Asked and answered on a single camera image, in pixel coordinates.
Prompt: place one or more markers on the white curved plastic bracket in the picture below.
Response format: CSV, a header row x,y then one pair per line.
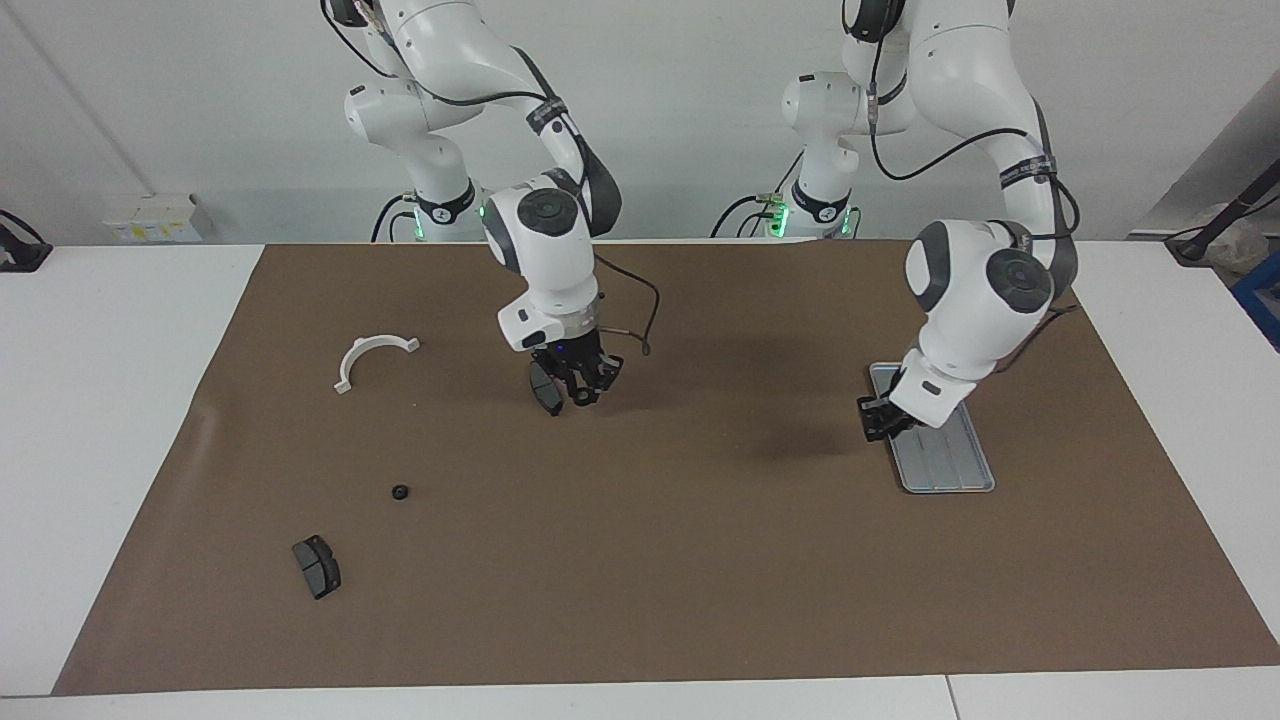
x,y
349,360

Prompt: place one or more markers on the dark grey brake pad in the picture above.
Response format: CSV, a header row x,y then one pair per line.
x,y
318,568
543,395

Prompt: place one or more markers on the black table clamp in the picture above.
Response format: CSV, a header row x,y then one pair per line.
x,y
20,250

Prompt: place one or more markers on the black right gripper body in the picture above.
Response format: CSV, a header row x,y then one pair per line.
x,y
570,352

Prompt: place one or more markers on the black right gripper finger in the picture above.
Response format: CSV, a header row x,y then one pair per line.
x,y
570,388
608,372

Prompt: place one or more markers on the black stand pole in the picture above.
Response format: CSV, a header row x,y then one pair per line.
x,y
1225,215

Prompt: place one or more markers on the silver metal tray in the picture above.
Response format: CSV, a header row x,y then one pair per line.
x,y
950,460

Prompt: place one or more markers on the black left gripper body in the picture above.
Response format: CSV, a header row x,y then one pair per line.
x,y
895,412

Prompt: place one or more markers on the clear plastic bag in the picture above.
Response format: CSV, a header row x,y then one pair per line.
x,y
1240,245

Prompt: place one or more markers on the brown table mat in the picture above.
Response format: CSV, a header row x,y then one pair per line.
x,y
650,550

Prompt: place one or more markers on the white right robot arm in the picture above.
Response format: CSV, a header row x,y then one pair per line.
x,y
545,250

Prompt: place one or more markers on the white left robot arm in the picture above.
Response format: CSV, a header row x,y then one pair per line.
x,y
960,320

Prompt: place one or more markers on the blue crate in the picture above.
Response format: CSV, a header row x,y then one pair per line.
x,y
1262,300

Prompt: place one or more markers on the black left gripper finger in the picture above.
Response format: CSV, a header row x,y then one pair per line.
x,y
871,420
903,432

